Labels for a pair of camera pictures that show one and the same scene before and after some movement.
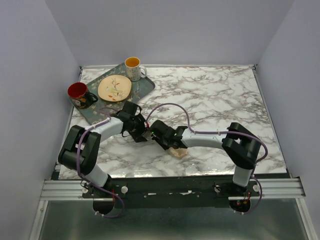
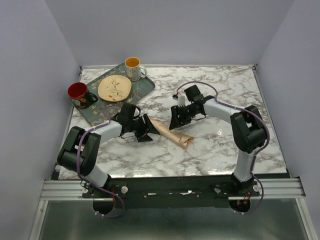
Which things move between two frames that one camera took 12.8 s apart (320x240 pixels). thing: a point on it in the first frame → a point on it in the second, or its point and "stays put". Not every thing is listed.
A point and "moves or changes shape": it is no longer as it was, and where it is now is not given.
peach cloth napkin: x=178 y=152 moves or changes shape
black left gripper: x=137 y=136 stays put
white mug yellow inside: x=134 y=71 stays put
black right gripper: x=164 y=146 → x=175 y=122
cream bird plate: x=114 y=88 stays put
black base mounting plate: x=206 y=191 stays put
